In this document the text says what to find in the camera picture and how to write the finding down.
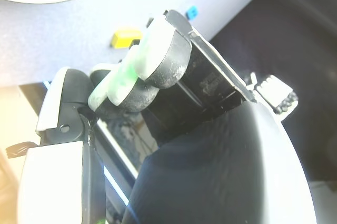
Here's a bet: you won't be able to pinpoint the yellow rectangular block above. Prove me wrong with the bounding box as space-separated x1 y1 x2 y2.
111 26 143 50

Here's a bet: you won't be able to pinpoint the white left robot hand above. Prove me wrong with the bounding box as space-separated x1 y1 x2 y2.
17 9 316 224

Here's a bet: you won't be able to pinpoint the white ribbed plug connector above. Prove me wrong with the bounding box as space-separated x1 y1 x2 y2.
255 74 300 115

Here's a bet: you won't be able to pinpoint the blue block with two holes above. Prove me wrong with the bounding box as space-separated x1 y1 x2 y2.
185 5 199 21

